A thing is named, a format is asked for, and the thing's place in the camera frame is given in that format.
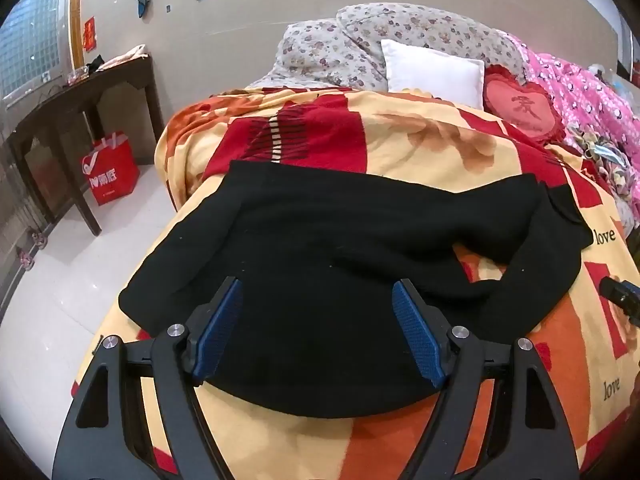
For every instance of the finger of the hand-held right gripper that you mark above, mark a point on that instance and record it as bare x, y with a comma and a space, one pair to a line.
622, 295

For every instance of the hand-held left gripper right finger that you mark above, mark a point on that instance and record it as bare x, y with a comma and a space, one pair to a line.
417, 332

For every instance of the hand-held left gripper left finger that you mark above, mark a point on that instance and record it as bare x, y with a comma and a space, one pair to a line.
220, 332

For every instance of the black pants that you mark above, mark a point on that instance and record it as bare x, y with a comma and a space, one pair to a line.
325, 240

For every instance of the crumpled patterned cloth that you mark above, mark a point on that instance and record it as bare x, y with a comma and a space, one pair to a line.
612, 175

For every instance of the red shopping bag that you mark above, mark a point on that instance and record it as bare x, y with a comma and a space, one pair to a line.
112, 175

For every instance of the red and yellow printed blanket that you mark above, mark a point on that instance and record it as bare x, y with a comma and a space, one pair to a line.
400, 130

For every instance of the pink slipper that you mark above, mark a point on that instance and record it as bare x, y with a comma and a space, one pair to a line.
26, 258
39, 239

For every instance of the pink printed quilt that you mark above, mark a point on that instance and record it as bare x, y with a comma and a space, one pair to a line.
575, 90

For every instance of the red heart-shaped cushion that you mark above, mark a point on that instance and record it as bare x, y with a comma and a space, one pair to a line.
520, 105

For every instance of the white pillow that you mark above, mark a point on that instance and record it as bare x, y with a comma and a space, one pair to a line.
430, 72

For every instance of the dark wooden table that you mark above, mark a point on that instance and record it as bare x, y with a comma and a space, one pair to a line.
65, 95

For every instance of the pink folded cloth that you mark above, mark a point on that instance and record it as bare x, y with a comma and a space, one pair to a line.
122, 57

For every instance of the grey floral quilt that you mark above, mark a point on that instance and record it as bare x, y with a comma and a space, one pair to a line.
320, 55

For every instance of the small dark object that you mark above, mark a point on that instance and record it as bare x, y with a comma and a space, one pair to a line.
94, 64

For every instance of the glass block window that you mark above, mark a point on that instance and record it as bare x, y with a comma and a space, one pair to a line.
30, 35

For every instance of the red wall sticker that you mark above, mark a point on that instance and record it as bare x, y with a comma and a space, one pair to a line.
89, 34

